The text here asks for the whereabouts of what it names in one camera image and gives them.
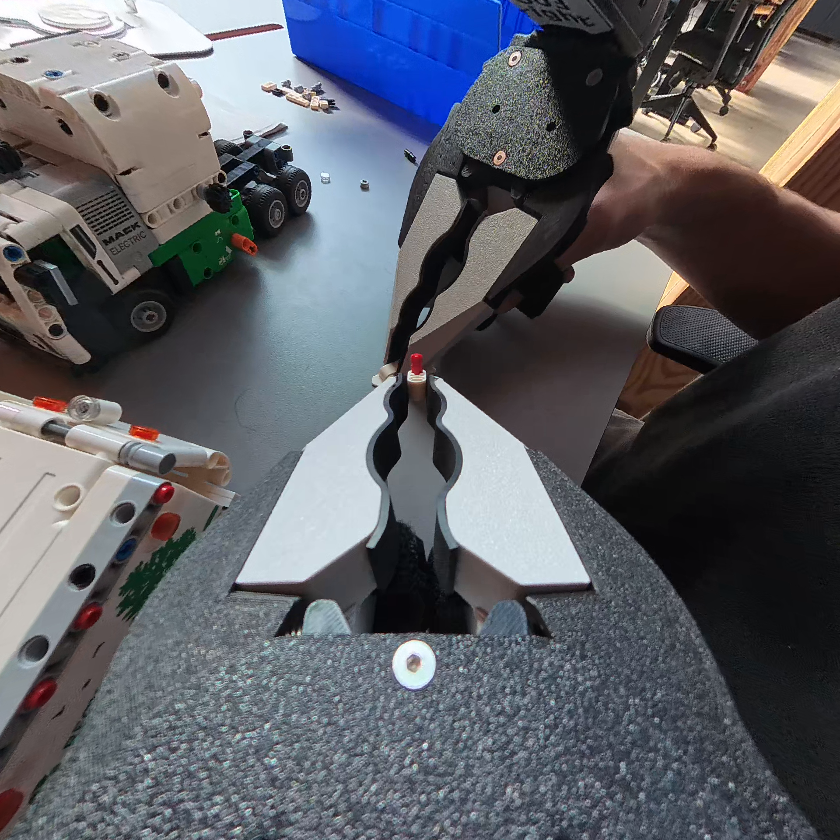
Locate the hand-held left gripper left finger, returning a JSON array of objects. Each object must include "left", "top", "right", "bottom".
[{"left": 235, "top": 375, "right": 411, "bottom": 631}]

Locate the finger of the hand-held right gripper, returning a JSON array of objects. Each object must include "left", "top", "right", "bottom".
[
  {"left": 407, "top": 209, "right": 540, "bottom": 361},
  {"left": 382, "top": 172, "right": 490, "bottom": 371}
]

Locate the white lego container assembly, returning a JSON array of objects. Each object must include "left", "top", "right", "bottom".
[{"left": 0, "top": 390, "right": 238, "bottom": 821}]

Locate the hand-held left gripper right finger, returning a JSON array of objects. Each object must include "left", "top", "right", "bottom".
[{"left": 425, "top": 378, "right": 593, "bottom": 611}]

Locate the black chair armrest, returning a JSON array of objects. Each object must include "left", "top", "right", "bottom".
[{"left": 646, "top": 305, "right": 759, "bottom": 375}]

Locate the pile of small tan lego pieces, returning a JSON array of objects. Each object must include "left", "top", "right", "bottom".
[{"left": 260, "top": 79, "right": 339, "bottom": 112}]

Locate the person's right forearm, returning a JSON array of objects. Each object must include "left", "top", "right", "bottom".
[{"left": 640, "top": 141, "right": 840, "bottom": 342}]

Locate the person's right hand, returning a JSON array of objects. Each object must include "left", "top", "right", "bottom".
[{"left": 556, "top": 131, "right": 658, "bottom": 284}]

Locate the red tape strip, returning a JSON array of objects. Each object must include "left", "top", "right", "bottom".
[{"left": 203, "top": 23, "right": 283, "bottom": 42}]

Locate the white green lego truck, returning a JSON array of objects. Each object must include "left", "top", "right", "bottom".
[{"left": 0, "top": 29, "right": 315, "bottom": 378}]

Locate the black office chair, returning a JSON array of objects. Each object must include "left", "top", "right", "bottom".
[{"left": 640, "top": 0, "right": 756, "bottom": 148}]

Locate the blue plastic bin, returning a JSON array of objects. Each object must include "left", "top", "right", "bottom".
[{"left": 282, "top": 0, "right": 542, "bottom": 129}]

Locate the wooden board stand white base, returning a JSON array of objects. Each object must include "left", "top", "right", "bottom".
[{"left": 0, "top": 0, "right": 214, "bottom": 61}]

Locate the clear round disc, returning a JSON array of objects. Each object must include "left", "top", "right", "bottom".
[{"left": 39, "top": 3, "right": 114, "bottom": 32}]

